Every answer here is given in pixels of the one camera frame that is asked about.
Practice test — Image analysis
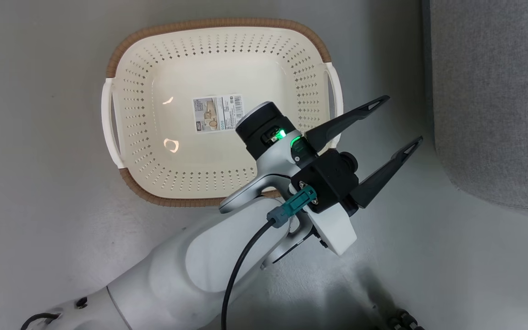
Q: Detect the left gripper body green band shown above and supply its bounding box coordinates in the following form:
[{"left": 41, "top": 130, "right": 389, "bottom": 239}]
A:
[{"left": 290, "top": 133, "right": 319, "bottom": 162}]

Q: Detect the cream basket brown woven rim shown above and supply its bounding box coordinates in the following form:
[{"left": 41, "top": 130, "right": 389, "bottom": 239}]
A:
[{"left": 101, "top": 18, "right": 343, "bottom": 208}]

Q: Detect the white left camera mount bracket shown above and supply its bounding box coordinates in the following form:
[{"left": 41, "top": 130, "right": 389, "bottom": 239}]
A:
[{"left": 308, "top": 202, "right": 357, "bottom": 256}]

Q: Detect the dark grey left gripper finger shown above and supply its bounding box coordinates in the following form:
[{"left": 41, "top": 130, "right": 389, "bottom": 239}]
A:
[
  {"left": 350, "top": 136, "right": 424, "bottom": 209},
  {"left": 304, "top": 95, "right": 391, "bottom": 153}
]

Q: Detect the grey fabric sofa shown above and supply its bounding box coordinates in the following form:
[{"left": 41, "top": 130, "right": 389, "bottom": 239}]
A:
[{"left": 422, "top": 0, "right": 528, "bottom": 211}]

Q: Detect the short black cable loop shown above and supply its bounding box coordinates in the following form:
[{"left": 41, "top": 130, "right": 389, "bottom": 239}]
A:
[{"left": 20, "top": 313, "right": 59, "bottom": 330}]

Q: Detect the black cable teal connector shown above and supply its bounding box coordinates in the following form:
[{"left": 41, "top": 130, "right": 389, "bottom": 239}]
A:
[{"left": 220, "top": 186, "right": 317, "bottom": 330}]

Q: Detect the paper product label sticker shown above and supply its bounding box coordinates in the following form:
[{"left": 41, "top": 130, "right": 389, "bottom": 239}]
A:
[{"left": 193, "top": 94, "right": 245, "bottom": 133}]

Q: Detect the black corrugated cable conduit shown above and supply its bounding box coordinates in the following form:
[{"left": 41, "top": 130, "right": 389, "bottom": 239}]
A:
[{"left": 390, "top": 308, "right": 425, "bottom": 330}]

